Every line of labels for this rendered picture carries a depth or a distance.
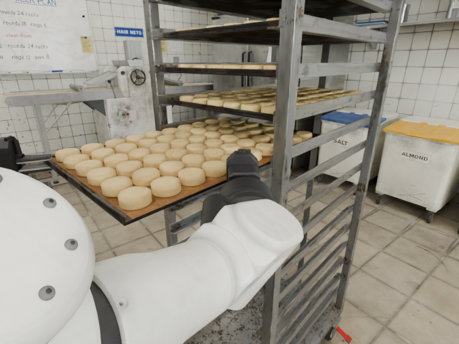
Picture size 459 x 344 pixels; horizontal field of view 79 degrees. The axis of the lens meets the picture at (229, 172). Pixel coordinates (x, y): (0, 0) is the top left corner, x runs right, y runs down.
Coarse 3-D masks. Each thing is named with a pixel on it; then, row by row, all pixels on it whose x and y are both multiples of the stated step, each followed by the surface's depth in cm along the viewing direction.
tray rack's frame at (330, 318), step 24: (384, 48) 92; (384, 72) 94; (384, 96) 96; (312, 168) 125; (360, 192) 111; (360, 216) 114; (240, 312) 131; (288, 312) 131; (336, 312) 131; (192, 336) 119; (216, 336) 119; (240, 336) 119; (312, 336) 119
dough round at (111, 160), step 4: (108, 156) 59; (112, 156) 59; (116, 156) 59; (120, 156) 59; (124, 156) 59; (104, 160) 58; (108, 160) 57; (112, 160) 57; (116, 160) 57; (120, 160) 58; (124, 160) 58; (108, 164) 58; (112, 164) 57; (116, 164) 57
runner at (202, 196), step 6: (264, 168) 134; (270, 168) 134; (222, 186) 115; (204, 192) 108; (210, 192) 109; (216, 192) 109; (192, 198) 104; (198, 198) 105; (204, 198) 105; (180, 204) 100; (186, 204) 100; (174, 210) 96
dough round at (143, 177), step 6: (144, 168) 53; (150, 168) 53; (132, 174) 51; (138, 174) 50; (144, 174) 50; (150, 174) 50; (156, 174) 51; (138, 180) 49; (144, 180) 49; (150, 180) 50
